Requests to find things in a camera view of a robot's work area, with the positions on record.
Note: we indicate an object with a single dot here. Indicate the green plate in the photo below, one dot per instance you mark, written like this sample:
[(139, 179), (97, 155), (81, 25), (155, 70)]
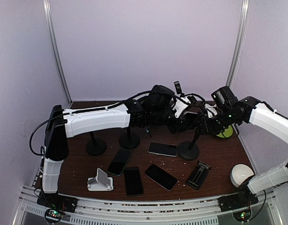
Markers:
[(227, 133)]

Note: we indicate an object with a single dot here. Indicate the white bowl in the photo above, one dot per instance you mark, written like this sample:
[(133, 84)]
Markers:
[(240, 173)]

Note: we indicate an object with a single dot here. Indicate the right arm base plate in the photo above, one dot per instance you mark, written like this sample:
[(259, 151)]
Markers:
[(233, 202)]

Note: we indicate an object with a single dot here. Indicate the pink smartphone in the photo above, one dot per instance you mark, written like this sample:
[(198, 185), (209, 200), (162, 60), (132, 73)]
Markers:
[(161, 177)]

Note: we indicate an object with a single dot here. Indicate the silver smartphone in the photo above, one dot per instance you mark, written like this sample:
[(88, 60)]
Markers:
[(190, 117)]

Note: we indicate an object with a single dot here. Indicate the right aluminium frame post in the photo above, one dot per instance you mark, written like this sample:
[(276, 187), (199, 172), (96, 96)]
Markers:
[(239, 43)]

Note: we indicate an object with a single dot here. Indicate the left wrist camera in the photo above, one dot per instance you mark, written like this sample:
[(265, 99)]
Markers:
[(180, 106)]

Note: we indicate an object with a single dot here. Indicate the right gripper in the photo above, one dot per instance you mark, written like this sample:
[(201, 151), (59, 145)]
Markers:
[(208, 129)]

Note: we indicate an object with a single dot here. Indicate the grey smartphone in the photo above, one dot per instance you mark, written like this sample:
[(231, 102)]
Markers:
[(119, 162)]

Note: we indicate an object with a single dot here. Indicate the black stand with pink phone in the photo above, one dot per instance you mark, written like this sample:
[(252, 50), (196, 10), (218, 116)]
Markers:
[(178, 88)]

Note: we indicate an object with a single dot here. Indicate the black gooseneck stand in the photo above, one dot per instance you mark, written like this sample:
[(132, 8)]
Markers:
[(95, 146), (189, 150)]

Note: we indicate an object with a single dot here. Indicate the dark smartphone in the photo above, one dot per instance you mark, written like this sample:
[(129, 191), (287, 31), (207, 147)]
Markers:
[(162, 149)]

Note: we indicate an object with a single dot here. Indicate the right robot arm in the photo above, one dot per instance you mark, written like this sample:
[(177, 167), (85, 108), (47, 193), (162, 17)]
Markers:
[(263, 134)]

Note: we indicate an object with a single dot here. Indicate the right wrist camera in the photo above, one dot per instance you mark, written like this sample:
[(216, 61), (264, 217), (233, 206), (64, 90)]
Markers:
[(210, 110)]

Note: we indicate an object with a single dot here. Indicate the blue smartphone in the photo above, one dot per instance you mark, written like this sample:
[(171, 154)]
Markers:
[(133, 183)]

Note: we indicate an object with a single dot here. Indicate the black stand with teal phone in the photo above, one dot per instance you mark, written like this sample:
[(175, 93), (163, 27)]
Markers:
[(129, 140)]

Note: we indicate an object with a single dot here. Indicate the left aluminium frame post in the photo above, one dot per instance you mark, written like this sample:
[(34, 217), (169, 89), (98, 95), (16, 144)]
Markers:
[(56, 54)]

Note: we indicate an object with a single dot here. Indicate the aluminium frame post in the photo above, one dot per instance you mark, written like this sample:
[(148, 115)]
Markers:
[(56, 54), (239, 43)]

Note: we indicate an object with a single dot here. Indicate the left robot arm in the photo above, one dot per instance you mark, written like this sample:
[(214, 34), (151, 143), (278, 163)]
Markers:
[(159, 106)]

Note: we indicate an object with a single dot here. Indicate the black folding phone stand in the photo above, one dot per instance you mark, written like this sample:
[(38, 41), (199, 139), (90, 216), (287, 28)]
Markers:
[(198, 175)]

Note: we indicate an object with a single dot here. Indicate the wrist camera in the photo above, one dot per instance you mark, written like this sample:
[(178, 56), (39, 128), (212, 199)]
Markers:
[(180, 106), (210, 110)]

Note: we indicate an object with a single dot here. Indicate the front aluminium rail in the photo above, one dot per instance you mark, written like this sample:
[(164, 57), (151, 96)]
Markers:
[(200, 211)]

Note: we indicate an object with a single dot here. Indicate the white folding phone stand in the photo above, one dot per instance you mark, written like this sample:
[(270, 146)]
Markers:
[(101, 182)]

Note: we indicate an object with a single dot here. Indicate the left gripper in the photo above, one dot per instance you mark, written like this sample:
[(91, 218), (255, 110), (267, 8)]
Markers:
[(174, 129)]

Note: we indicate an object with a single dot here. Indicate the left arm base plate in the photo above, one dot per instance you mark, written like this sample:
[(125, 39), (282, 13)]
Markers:
[(60, 202)]

